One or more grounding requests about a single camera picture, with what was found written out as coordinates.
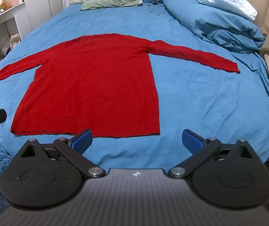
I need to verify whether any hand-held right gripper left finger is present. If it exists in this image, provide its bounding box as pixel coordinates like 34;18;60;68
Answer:
19;129;106;178

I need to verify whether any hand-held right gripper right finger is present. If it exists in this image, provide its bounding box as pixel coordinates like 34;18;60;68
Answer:
168;129;254;179

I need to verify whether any red knitted sweater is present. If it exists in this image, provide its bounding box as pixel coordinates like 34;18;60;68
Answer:
0;33;241;138

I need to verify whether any blue bed sheet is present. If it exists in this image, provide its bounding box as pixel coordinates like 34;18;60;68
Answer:
0;3;269;170

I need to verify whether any white bag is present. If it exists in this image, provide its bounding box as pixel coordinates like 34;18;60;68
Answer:
9;35;21;50

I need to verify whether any white shelf unit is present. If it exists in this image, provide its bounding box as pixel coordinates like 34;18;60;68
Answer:
0;1;27;76

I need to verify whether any blue duvet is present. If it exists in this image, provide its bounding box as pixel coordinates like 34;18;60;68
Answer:
164;0;267;54

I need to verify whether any white wardrobe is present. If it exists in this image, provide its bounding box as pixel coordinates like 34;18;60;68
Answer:
20;0;70;31

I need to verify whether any green pillow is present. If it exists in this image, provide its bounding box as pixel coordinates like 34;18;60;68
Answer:
81;0;141;11

